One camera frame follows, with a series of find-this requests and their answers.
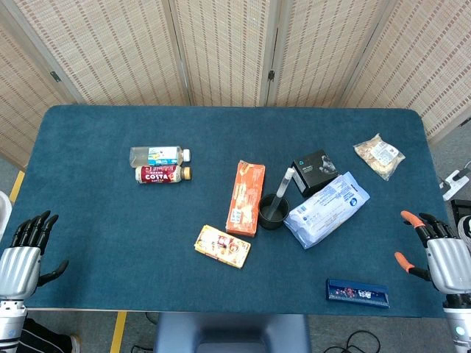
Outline right silver robot hand orange fingertips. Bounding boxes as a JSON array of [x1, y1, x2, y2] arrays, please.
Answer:
[[394, 210, 471, 295]]

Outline black cup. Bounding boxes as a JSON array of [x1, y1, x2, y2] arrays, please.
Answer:
[[258, 193, 291, 232]]

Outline black floor cable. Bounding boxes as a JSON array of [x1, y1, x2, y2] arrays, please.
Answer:
[[322, 329, 382, 353]]

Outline black product box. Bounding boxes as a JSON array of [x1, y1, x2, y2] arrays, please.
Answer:
[[291, 149, 340, 198]]

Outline white blue wipes pack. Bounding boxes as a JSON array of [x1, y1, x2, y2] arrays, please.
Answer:
[[283, 171, 371, 250]]

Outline red Costa coffee bottle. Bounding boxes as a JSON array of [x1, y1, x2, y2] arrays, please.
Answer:
[[135, 165, 193, 185]]

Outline white floor device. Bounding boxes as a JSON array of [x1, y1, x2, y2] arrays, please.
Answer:
[[439, 160, 471, 202]]

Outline white rounded object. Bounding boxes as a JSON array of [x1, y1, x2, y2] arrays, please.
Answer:
[[0, 190, 12, 240]]

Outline woven folding screen panel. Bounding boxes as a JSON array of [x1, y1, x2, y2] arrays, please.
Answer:
[[340, 0, 471, 144], [171, 0, 275, 107], [266, 0, 387, 108], [14, 0, 191, 107], [0, 7, 80, 168]]

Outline dark blue long box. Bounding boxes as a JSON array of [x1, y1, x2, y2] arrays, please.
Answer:
[[325, 278, 391, 309]]

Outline clear snack bag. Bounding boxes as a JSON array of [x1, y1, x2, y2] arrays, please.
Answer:
[[353, 132, 406, 182]]

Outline yellow snack box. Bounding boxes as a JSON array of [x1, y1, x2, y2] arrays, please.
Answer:
[[194, 224, 252, 270]]

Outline orange snack box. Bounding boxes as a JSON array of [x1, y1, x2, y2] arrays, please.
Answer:
[[224, 160, 266, 238]]

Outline black trousers with stripes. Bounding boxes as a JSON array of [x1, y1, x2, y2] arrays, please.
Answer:
[[18, 318, 82, 353]]

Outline black white shoe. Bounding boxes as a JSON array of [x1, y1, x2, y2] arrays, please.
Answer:
[[450, 199, 471, 254]]

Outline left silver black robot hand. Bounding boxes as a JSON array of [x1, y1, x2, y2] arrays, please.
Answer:
[[0, 210, 70, 298]]

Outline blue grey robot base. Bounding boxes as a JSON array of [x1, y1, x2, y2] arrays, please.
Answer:
[[153, 312, 312, 353]]

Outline blue felt table mat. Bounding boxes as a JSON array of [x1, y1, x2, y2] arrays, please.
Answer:
[[7, 105, 465, 318]]

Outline clear water bottle white cap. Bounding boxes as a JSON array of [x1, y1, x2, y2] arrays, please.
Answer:
[[129, 146, 192, 168]]

